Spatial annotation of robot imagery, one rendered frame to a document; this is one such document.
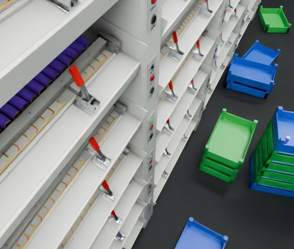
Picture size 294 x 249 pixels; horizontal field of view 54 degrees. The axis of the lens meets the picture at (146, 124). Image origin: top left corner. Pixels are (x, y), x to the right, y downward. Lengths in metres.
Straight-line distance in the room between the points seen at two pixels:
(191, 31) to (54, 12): 0.72
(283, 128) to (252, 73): 0.80
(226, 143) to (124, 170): 0.87
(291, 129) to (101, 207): 1.00
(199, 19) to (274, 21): 1.91
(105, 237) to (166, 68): 0.59
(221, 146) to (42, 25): 1.37
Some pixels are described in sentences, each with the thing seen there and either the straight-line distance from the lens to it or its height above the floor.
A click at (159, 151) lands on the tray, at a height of 0.50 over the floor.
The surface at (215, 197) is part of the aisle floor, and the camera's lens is 1.67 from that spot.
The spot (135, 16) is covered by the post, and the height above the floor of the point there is 1.20.
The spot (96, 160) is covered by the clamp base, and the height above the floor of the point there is 0.91.
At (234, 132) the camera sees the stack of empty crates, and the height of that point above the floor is 0.16.
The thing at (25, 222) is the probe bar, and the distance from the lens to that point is 0.63.
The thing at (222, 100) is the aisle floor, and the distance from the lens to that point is 2.09.
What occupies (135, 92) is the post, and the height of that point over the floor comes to 0.99.
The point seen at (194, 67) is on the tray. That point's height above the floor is 0.70.
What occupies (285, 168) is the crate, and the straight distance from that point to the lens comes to 1.55.
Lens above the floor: 1.49
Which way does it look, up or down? 52 degrees down
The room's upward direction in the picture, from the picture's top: straight up
